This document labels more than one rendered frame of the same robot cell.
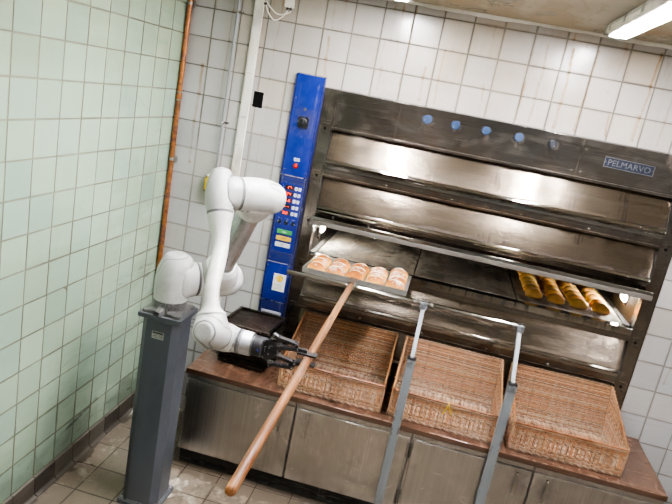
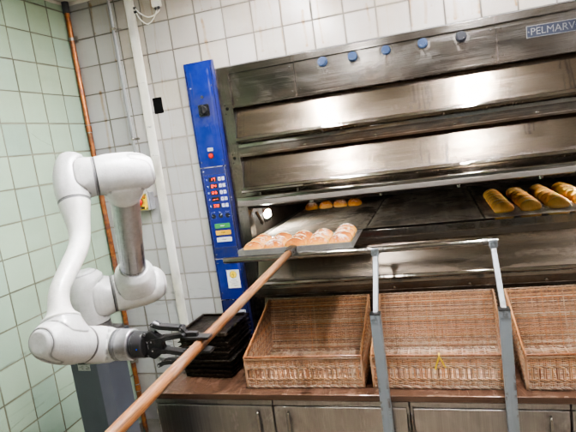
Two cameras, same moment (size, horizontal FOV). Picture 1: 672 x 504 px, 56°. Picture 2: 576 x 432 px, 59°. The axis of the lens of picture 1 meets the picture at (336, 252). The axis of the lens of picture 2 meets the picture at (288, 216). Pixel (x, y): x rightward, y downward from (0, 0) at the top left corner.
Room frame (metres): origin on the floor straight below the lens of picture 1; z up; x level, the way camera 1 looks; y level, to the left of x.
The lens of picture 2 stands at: (0.85, -0.44, 1.66)
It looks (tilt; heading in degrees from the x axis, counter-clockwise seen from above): 8 degrees down; 8
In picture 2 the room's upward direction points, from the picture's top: 8 degrees counter-clockwise
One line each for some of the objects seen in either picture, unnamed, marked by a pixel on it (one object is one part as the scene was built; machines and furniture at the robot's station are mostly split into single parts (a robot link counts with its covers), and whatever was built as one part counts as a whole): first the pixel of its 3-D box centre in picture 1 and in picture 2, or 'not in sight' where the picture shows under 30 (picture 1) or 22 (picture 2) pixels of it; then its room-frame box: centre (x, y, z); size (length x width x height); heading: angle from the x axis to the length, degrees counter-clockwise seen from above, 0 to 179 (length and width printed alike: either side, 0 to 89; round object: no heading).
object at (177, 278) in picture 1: (175, 275); (88, 295); (2.72, 0.69, 1.17); 0.18 x 0.16 x 0.22; 120
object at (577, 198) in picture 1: (491, 179); (410, 98); (3.37, -0.74, 1.80); 1.79 x 0.11 x 0.19; 81
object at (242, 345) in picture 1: (246, 342); (127, 344); (2.15, 0.26, 1.16); 0.09 x 0.06 x 0.09; 171
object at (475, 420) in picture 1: (447, 385); (436, 335); (3.10, -0.71, 0.72); 0.56 x 0.49 x 0.28; 81
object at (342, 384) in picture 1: (340, 358); (311, 338); (3.19, -0.13, 0.72); 0.56 x 0.49 x 0.28; 82
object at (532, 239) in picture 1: (480, 227); (416, 153); (3.37, -0.74, 1.54); 1.79 x 0.11 x 0.19; 81
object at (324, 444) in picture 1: (406, 451); (417, 423); (3.10, -0.58, 0.29); 2.42 x 0.56 x 0.58; 81
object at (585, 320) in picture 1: (463, 291); (423, 228); (3.39, -0.74, 1.16); 1.80 x 0.06 x 0.04; 81
